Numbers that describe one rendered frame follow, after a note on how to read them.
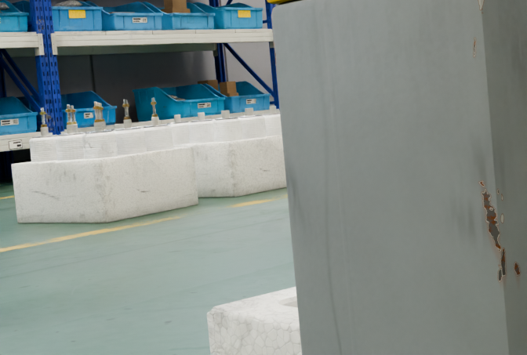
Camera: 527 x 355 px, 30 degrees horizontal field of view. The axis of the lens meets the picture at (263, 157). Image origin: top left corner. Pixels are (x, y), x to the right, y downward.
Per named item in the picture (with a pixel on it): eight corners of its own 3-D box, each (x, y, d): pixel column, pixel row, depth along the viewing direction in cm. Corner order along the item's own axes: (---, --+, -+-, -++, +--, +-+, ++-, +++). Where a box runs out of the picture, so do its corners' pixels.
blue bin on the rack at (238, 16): (175, 38, 663) (172, 7, 662) (217, 37, 690) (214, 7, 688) (225, 29, 627) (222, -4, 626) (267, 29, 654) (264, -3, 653)
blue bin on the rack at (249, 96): (182, 117, 666) (179, 86, 665) (223, 114, 693) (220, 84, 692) (233, 113, 631) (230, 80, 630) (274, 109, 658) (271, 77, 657)
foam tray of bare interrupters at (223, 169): (310, 182, 345) (306, 132, 344) (234, 197, 316) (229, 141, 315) (230, 184, 371) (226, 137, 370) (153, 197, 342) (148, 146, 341)
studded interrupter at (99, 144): (126, 192, 286) (118, 99, 285) (113, 196, 277) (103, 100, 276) (96, 194, 289) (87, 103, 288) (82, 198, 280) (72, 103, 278)
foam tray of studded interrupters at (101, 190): (198, 204, 303) (193, 146, 302) (106, 223, 273) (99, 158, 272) (111, 205, 327) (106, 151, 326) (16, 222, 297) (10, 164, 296)
